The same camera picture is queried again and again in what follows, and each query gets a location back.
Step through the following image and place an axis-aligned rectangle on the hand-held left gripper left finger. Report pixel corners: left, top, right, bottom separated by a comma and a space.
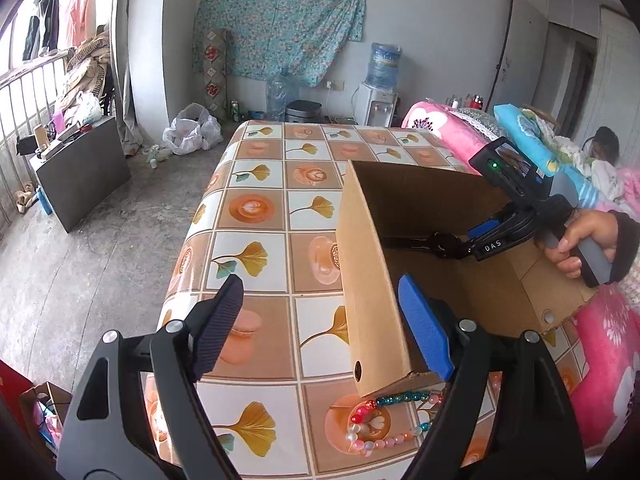
55, 274, 246, 480

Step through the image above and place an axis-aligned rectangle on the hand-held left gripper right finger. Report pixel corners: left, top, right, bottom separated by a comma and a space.
397, 274, 587, 480

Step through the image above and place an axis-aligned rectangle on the brown cardboard box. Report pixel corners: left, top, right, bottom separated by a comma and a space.
336, 160, 601, 400

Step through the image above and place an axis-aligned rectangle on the pink bead bracelet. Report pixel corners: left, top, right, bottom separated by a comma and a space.
344, 422, 432, 456

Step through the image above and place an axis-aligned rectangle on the person's right hand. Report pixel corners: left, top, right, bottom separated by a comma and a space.
535, 210, 618, 281

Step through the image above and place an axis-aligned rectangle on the blue patterned quilt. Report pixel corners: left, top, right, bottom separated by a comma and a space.
494, 104, 606, 211

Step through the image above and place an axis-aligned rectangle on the pink floral blanket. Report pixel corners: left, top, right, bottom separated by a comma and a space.
402, 101, 640, 456

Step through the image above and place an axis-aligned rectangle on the grey door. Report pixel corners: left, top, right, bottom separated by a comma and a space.
492, 0, 551, 111

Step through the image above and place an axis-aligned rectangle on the white water dispenser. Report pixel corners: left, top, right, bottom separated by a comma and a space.
354, 82, 398, 128

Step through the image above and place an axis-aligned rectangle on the white wardrobe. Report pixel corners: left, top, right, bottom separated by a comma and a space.
595, 5, 640, 171

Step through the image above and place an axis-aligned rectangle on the small open cardboard box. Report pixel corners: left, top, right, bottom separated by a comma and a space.
20, 382, 73, 456

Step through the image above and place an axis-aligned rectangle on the white plastic bag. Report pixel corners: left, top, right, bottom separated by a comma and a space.
162, 103, 223, 156

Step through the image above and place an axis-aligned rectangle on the dark cabinet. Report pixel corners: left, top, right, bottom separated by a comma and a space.
30, 116, 132, 233

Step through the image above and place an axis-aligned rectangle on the grey rice cooker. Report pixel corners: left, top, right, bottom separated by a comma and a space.
285, 101, 322, 123

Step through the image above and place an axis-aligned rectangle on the clear water jug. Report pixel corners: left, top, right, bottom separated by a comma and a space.
266, 67, 300, 122

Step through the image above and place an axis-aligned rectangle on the rolled patterned mat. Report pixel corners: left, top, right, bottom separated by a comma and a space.
202, 30, 228, 121

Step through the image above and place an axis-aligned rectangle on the grey curtain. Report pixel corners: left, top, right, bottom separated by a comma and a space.
107, 0, 146, 156

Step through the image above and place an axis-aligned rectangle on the metal railing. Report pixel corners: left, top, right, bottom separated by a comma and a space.
0, 50, 71, 231

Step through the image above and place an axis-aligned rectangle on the pink hanging garment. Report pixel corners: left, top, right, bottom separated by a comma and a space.
60, 0, 97, 48

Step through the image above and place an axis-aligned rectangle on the dark hanging garment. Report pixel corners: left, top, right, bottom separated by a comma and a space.
22, 0, 61, 61

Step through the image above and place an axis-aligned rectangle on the teal bead bracelet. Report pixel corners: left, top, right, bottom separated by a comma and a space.
374, 390, 446, 408

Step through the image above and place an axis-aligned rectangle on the red bead string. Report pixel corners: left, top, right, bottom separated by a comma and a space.
349, 399, 377, 423

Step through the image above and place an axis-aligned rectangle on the floral wall cloth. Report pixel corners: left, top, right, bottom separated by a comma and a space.
192, 0, 368, 86

